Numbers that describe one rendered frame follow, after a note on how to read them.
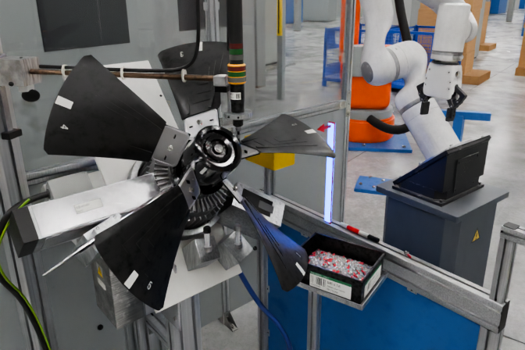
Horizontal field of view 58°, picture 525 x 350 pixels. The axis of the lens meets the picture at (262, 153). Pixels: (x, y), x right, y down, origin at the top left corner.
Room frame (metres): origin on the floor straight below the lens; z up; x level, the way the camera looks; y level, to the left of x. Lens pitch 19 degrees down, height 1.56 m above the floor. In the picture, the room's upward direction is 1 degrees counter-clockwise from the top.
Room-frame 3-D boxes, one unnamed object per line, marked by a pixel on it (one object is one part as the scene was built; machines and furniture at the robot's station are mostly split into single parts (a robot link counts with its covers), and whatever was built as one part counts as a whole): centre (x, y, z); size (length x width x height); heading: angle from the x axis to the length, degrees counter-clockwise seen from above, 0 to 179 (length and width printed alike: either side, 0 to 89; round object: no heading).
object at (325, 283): (1.11, -0.20, 0.85); 0.22 x 0.17 x 0.07; 57
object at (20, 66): (1.27, 0.67, 1.36); 0.10 x 0.07 x 0.09; 75
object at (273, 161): (1.57, -0.02, 1.02); 0.16 x 0.10 x 0.11; 40
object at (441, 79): (1.35, -0.52, 1.32); 0.10 x 0.07 x 0.11; 31
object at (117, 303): (1.22, 0.45, 0.73); 0.15 x 0.09 x 0.22; 40
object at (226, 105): (1.12, 0.07, 1.32); 0.09 x 0.07 x 0.10; 75
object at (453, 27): (1.36, -0.54, 1.46); 0.09 x 0.08 x 0.13; 133
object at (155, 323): (1.19, 0.30, 0.56); 0.19 x 0.04 x 0.04; 40
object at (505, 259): (0.94, -0.56, 0.96); 0.03 x 0.03 x 0.20; 40
